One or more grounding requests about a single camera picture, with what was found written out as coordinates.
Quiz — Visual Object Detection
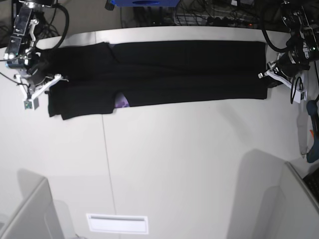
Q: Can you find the white right partition panel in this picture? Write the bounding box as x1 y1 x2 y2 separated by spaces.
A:
261 161 319 239

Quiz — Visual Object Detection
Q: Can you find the white partition panel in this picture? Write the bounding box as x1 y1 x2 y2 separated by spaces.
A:
261 161 319 239
0 178 64 239

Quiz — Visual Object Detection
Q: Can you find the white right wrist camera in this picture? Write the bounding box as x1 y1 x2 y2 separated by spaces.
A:
23 82 52 111

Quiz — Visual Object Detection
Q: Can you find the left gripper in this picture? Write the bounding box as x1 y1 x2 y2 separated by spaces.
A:
258 49 311 89

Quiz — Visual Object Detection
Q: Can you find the blue box under table edge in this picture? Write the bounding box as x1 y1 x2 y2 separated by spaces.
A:
111 0 179 7

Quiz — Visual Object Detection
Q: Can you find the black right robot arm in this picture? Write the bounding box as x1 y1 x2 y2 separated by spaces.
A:
2 0 70 86

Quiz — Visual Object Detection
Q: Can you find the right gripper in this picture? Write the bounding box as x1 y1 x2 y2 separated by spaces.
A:
14 52 69 86

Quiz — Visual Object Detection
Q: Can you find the blue handled tool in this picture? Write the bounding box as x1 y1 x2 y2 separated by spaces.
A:
307 100 319 163

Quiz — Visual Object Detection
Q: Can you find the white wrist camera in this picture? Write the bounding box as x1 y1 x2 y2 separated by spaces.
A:
274 72 309 103
23 82 52 111

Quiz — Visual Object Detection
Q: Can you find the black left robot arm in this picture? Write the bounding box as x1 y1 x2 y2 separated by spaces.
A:
260 0 319 83

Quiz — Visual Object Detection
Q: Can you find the black power strip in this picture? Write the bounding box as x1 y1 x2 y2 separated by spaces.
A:
211 17 254 28

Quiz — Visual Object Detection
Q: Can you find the black keyboard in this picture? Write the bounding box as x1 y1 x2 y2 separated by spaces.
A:
303 169 319 201

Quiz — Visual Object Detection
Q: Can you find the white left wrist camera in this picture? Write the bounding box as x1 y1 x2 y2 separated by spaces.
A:
274 72 309 103

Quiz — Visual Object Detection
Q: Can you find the black T-shirt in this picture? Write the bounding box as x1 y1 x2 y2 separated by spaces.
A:
42 41 267 120

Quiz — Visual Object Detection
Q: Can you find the white left partition panel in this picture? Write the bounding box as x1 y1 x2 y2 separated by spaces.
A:
0 178 64 239

